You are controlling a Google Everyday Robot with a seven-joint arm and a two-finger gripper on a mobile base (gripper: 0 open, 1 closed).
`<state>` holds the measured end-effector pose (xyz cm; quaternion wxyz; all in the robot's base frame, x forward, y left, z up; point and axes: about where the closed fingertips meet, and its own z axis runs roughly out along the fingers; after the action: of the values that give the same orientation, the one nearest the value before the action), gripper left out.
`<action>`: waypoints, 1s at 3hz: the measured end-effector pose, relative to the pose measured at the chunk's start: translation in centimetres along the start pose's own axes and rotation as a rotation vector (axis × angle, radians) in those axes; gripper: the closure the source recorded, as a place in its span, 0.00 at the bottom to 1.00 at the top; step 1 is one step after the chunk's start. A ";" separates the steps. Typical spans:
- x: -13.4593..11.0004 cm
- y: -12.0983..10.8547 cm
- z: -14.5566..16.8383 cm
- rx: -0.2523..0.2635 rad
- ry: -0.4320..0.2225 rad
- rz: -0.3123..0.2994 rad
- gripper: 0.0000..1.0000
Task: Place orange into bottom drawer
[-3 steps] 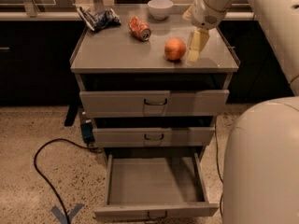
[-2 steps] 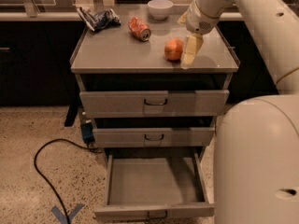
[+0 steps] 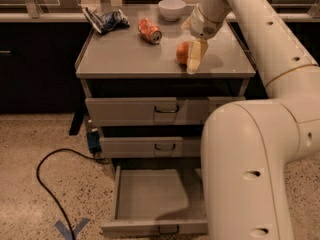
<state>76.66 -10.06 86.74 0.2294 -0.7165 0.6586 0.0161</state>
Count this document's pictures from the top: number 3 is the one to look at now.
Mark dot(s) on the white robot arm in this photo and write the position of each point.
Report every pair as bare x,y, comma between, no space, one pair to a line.
245,145

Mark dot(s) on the middle grey drawer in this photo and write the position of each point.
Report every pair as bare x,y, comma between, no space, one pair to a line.
150,147

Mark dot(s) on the orange soda can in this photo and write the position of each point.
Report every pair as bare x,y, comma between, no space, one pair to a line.
150,31

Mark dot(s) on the blue chip bag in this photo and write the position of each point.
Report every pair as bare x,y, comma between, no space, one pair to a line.
108,21

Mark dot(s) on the bottom grey drawer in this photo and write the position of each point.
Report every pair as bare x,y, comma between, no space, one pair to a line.
166,201

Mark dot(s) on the white bowl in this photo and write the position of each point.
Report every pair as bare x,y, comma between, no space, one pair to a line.
171,10

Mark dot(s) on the grey counter rail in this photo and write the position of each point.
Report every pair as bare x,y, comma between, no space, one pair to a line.
79,17

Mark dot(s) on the grey drawer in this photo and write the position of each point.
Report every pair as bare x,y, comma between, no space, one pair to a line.
153,110
150,147
166,201

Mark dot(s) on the top grey drawer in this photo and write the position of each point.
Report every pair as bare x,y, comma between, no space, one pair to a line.
153,110

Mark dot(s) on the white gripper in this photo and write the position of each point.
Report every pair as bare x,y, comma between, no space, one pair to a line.
202,24

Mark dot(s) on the blue power adapter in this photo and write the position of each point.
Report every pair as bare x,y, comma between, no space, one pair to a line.
93,142

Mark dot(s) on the orange fruit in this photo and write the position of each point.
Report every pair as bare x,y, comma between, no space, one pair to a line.
182,52

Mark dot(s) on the grey drawer cabinet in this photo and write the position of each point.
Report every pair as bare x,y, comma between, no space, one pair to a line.
122,64

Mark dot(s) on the blue tape floor mark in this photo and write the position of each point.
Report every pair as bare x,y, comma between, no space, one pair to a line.
71,233

